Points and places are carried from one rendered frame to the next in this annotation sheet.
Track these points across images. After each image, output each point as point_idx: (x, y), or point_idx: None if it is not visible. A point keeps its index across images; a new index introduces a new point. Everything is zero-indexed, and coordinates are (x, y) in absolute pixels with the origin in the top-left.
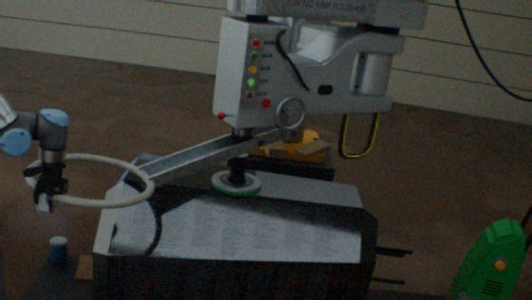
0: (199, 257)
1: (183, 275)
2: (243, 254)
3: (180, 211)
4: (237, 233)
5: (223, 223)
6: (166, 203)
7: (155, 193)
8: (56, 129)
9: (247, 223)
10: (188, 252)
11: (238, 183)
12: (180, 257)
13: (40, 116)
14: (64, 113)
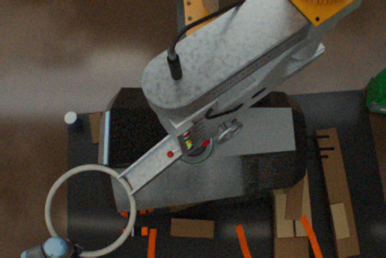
0: (179, 204)
1: (171, 207)
2: (209, 197)
3: (157, 178)
4: (202, 185)
5: (191, 180)
6: None
7: None
8: (61, 256)
9: (208, 177)
10: (170, 202)
11: (195, 149)
12: (166, 206)
13: (46, 254)
14: (59, 244)
